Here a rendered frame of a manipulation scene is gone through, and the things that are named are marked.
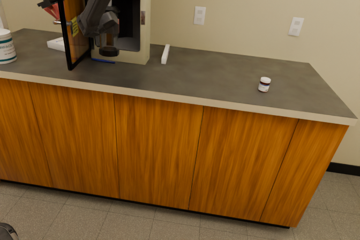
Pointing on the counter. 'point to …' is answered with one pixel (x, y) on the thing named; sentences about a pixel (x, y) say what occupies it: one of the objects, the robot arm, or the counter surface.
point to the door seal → (65, 15)
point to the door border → (62, 13)
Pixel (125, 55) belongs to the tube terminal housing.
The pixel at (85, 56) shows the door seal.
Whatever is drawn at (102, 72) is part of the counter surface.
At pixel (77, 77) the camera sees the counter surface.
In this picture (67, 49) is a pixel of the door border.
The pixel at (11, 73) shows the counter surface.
